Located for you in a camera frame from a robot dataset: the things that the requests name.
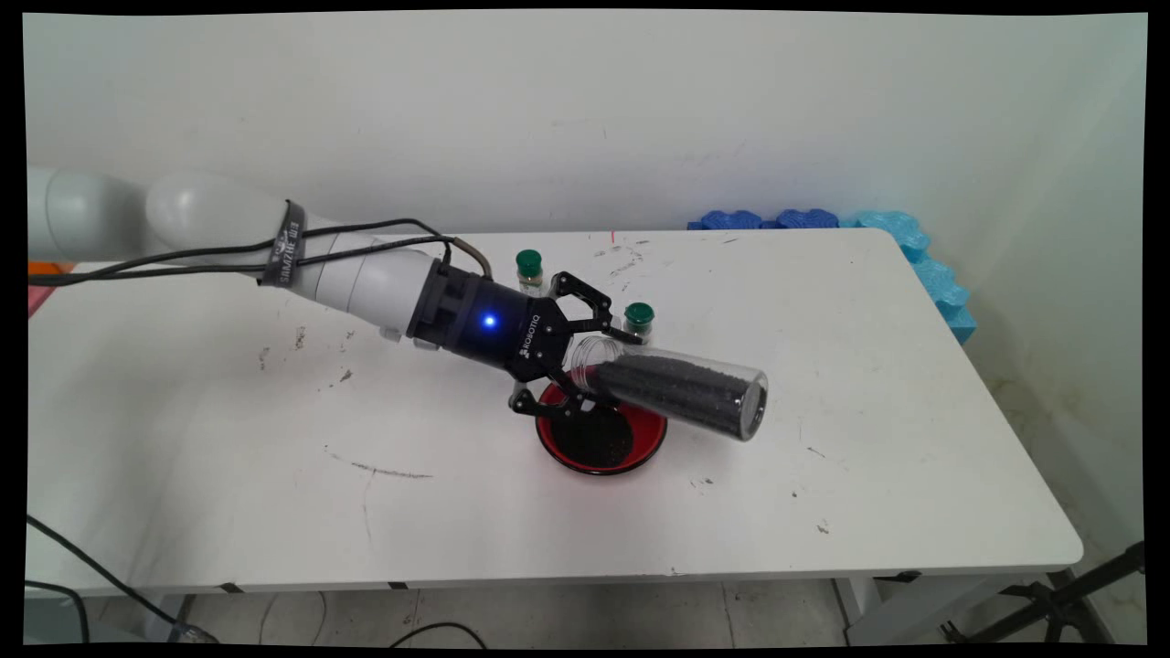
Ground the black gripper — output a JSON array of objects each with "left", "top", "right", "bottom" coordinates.
[{"left": 406, "top": 264, "right": 644, "bottom": 422}]

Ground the clear jar with black grains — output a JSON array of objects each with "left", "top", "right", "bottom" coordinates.
[{"left": 568, "top": 334, "right": 770, "bottom": 444}]

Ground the poured black grains heap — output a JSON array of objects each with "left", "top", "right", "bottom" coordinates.
[{"left": 556, "top": 400, "right": 637, "bottom": 470}]

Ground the green-lid spice bottle tan label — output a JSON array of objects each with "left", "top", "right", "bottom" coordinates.
[{"left": 515, "top": 249, "right": 548, "bottom": 299}]

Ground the red bowl with black rim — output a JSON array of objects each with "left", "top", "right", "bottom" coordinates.
[{"left": 536, "top": 378, "right": 669, "bottom": 477}]

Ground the light blue foam mat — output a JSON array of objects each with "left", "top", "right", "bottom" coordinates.
[{"left": 840, "top": 210, "right": 977, "bottom": 345}]

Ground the black tripod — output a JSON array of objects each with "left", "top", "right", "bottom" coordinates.
[{"left": 940, "top": 541, "right": 1146, "bottom": 645}]

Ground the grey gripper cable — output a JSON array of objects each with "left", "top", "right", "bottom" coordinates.
[{"left": 447, "top": 235, "right": 495, "bottom": 281}]

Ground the black floor cable loop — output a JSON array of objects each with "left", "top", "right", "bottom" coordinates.
[{"left": 388, "top": 622, "right": 487, "bottom": 649}]

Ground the black strap with white print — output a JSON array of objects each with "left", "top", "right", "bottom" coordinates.
[{"left": 258, "top": 198, "right": 308, "bottom": 290}]

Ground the black camera cable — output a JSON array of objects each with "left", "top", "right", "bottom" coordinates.
[{"left": 26, "top": 217, "right": 457, "bottom": 288}]

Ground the white table leg frame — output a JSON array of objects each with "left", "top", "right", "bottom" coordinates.
[{"left": 834, "top": 574, "right": 1052, "bottom": 646}]

